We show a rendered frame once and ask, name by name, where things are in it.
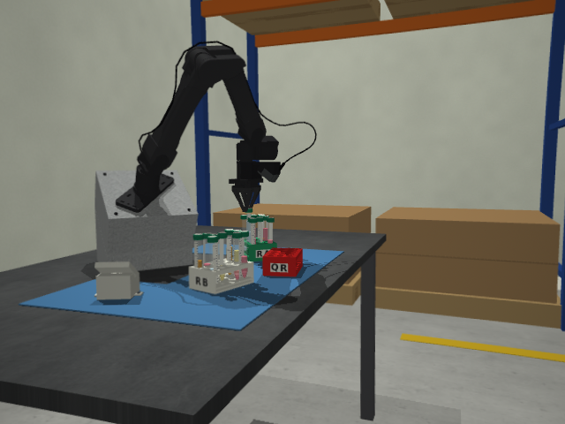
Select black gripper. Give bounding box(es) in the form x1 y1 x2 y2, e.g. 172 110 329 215
229 160 263 212

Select red rack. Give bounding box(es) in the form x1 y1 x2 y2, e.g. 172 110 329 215
262 247 303 276

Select white test tube rack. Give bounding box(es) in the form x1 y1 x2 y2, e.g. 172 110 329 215
189 260 254 294

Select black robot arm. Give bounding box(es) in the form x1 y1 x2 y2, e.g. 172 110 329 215
116 45 281 213

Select blue bench mat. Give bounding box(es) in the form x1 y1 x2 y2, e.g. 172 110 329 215
19 249 344 331

